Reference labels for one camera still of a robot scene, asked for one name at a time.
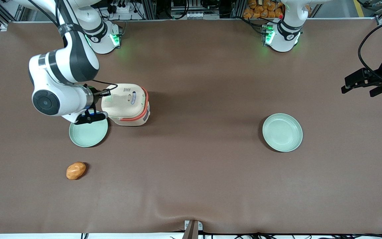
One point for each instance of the white power strip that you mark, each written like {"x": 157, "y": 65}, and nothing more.
{"x": 123, "y": 8}

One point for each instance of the cream rice cooker orange trim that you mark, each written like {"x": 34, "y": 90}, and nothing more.
{"x": 128, "y": 99}

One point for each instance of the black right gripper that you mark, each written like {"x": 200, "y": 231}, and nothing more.
{"x": 93, "y": 96}

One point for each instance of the orange-brown bread roll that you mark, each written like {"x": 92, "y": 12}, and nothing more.
{"x": 75, "y": 171}

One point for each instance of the pale green round plate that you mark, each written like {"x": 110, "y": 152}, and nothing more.
{"x": 88, "y": 134}
{"x": 282, "y": 132}

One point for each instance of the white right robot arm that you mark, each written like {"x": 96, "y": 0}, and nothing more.
{"x": 71, "y": 56}

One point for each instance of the metal table edge bracket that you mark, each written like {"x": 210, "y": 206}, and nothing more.
{"x": 192, "y": 230}

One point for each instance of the bag of orange breads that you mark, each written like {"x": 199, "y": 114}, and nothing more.
{"x": 260, "y": 10}

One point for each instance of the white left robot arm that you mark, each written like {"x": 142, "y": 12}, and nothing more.
{"x": 285, "y": 33}

